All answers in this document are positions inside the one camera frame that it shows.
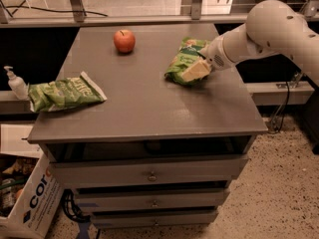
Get metal window frame rail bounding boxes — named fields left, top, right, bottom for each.
left=1, top=0, right=252, bottom=28

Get black cables under cabinet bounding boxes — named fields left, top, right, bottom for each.
left=60, top=188, right=92, bottom=224

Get white pump bottle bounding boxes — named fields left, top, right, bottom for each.
left=4, top=66, right=28, bottom=100

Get green kettle chip bag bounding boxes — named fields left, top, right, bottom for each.
left=28, top=72, right=107, bottom=113

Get red apple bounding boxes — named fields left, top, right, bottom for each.
left=113, top=30, right=136, bottom=54

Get green rice chip bag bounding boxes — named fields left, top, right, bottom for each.
left=164, top=37, right=209, bottom=86

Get white cardboard box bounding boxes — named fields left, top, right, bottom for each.
left=0, top=123, right=63, bottom=239

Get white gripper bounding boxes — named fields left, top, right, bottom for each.
left=181, top=35, right=235, bottom=82

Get black floor cable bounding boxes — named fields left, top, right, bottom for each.
left=0, top=0, right=110, bottom=18

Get grey drawer cabinet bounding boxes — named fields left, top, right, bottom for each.
left=29, top=24, right=266, bottom=228

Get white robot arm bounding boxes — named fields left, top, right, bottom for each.
left=180, top=0, right=319, bottom=85

